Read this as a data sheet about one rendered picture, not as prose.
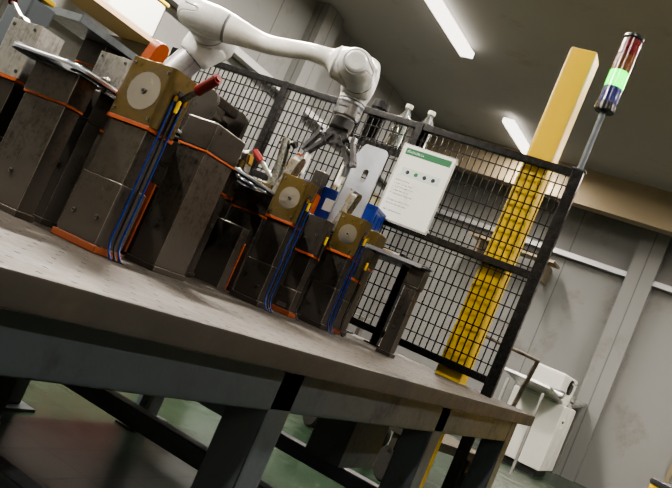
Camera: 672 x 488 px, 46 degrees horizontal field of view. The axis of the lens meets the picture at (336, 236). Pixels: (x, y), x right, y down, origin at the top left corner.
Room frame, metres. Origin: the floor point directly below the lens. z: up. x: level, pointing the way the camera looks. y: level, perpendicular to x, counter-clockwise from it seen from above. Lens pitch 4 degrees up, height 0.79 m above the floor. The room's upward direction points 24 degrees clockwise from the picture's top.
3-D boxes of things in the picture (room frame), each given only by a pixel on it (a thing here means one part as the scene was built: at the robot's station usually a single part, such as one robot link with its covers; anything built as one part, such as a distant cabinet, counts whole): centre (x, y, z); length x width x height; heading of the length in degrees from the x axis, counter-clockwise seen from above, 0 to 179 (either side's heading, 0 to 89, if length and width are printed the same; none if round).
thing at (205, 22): (2.56, 0.69, 1.47); 0.18 x 0.14 x 0.13; 84
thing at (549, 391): (8.03, -2.63, 0.52); 2.17 x 0.54 x 1.03; 150
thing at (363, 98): (2.47, 0.13, 1.47); 0.13 x 0.11 x 0.16; 174
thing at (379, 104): (3.16, 0.04, 1.52); 0.07 x 0.07 x 0.18
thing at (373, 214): (2.91, 0.02, 1.09); 0.30 x 0.17 x 0.13; 72
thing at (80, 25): (2.00, 0.73, 1.16); 0.37 x 0.14 x 0.02; 154
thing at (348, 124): (2.48, 0.12, 1.29); 0.08 x 0.07 x 0.09; 65
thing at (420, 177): (2.94, -0.21, 1.30); 0.23 x 0.02 x 0.31; 64
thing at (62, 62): (2.04, 0.33, 1.00); 1.38 x 0.22 x 0.02; 154
